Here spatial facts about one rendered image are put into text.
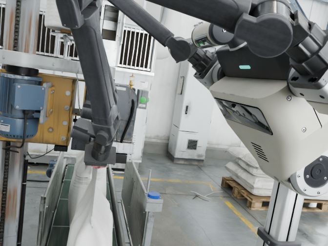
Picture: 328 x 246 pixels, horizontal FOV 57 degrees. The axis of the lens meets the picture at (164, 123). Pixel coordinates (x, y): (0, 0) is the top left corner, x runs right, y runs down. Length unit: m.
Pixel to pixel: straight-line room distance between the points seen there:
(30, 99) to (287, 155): 0.88
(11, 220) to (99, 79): 1.10
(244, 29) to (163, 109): 5.12
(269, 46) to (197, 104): 4.63
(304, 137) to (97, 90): 0.52
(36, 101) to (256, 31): 0.87
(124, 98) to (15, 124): 0.49
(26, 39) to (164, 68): 4.26
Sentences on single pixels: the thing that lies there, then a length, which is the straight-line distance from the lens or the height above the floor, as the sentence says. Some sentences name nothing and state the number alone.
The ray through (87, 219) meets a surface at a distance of 1.18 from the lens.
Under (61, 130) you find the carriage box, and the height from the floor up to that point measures 1.10.
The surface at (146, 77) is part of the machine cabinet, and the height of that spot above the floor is 1.38.
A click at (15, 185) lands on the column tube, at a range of 1.63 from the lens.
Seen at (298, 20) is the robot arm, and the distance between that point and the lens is 0.59.
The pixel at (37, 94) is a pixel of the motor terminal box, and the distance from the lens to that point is 1.21.
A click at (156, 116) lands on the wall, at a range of 5.64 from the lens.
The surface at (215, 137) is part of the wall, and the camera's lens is 6.08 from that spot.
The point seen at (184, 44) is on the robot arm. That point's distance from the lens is 1.11.
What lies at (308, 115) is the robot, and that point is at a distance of 0.80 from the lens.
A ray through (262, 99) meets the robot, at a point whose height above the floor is 1.38.
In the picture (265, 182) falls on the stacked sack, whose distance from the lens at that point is 3.90.
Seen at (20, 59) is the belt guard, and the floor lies 1.39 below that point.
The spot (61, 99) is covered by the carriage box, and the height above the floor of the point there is 1.24.
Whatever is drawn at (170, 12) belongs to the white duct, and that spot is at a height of 2.36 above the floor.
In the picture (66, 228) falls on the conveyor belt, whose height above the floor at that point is 0.38.
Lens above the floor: 1.39
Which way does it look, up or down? 8 degrees down
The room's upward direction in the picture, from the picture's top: 8 degrees clockwise
